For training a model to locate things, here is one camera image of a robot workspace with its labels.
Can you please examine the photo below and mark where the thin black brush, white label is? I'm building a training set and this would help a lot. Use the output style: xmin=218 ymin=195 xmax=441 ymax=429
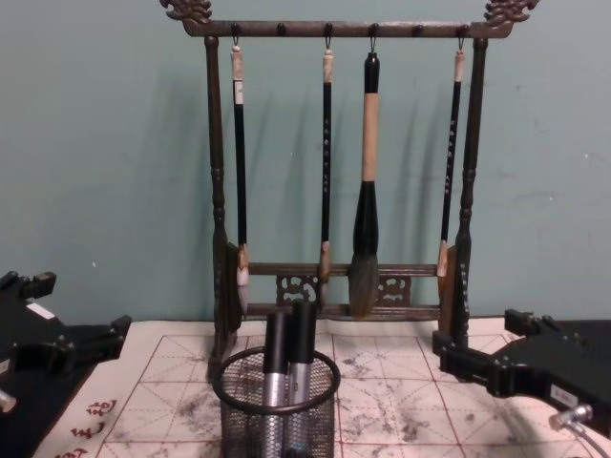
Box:
xmin=230 ymin=45 xmax=252 ymax=320

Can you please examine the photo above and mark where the silver marker with black cap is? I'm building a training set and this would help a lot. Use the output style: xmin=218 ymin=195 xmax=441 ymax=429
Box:
xmin=263 ymin=311 xmax=289 ymax=458
xmin=285 ymin=300 xmax=317 ymax=458

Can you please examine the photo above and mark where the black table cloth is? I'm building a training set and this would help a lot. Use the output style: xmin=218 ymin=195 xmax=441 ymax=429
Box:
xmin=0 ymin=328 xmax=126 ymax=458

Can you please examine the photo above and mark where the dark wooden brush rack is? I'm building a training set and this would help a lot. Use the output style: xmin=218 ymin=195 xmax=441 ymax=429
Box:
xmin=159 ymin=0 xmax=532 ymax=384

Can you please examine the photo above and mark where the grey cable with silver plug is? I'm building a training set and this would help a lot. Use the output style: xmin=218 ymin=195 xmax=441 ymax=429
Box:
xmin=548 ymin=402 xmax=611 ymax=458

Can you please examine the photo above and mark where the thin black calligraphy brush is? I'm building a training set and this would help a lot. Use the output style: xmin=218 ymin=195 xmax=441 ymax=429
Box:
xmin=317 ymin=51 xmax=336 ymax=306
xmin=435 ymin=50 xmax=467 ymax=292

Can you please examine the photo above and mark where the large tan and black brush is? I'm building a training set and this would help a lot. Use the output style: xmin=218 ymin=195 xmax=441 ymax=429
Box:
xmin=348 ymin=52 xmax=384 ymax=320

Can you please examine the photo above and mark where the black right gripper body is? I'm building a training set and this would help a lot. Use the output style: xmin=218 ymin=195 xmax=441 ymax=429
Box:
xmin=495 ymin=318 xmax=611 ymax=417

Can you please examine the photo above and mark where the white gridded calligraphy mat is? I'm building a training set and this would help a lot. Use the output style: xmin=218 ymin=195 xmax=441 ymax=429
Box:
xmin=60 ymin=318 xmax=611 ymax=458

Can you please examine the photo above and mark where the black wire mesh pen holder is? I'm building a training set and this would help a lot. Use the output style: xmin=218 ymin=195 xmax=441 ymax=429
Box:
xmin=212 ymin=346 xmax=343 ymax=458

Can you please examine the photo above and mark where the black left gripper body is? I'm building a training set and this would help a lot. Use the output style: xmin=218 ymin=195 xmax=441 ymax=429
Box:
xmin=0 ymin=284 xmax=96 ymax=384

